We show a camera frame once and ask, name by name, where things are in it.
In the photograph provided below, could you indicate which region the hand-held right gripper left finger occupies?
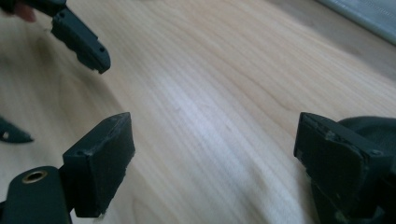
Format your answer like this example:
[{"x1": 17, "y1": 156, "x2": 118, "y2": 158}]
[{"x1": 59, "y1": 112, "x2": 136, "y2": 218}]

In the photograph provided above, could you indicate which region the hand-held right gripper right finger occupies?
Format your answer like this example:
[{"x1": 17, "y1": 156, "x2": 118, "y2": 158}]
[{"x1": 293, "y1": 112, "x2": 396, "y2": 224}]

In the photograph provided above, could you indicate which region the black slipper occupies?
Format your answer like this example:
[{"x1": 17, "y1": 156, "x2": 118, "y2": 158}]
[{"x1": 338, "y1": 116, "x2": 396, "y2": 157}]

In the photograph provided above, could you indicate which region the metal shoe rack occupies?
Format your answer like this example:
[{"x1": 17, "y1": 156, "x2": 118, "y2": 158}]
[{"x1": 314, "y1": 0, "x2": 396, "y2": 46}]

